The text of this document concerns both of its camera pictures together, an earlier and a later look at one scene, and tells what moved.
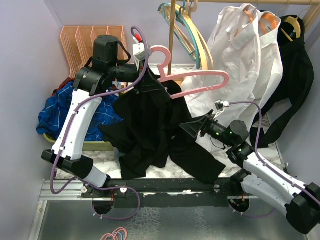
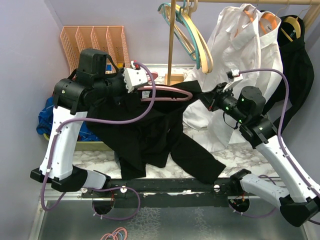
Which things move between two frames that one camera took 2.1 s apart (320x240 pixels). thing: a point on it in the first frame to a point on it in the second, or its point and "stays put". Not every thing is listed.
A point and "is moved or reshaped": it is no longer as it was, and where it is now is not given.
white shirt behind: [271, 65] stays put
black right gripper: [203, 124] to [208, 97]
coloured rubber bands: [114, 234] stays put
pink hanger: [165, 77] to [154, 76]
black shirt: [150, 119] is moved or reshaped
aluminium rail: [65, 212] stays put
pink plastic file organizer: [78, 43] stays put
